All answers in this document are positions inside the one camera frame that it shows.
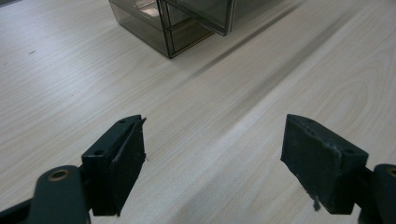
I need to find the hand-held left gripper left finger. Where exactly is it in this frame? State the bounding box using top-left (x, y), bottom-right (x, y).
top-left (81, 114), bottom-right (148, 217)

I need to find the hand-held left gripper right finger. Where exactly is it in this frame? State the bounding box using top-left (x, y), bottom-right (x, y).
top-left (280, 113), bottom-right (370, 216)

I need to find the smoky transparent drawer organizer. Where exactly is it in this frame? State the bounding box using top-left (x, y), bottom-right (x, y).
top-left (107, 0), bottom-right (216, 60)

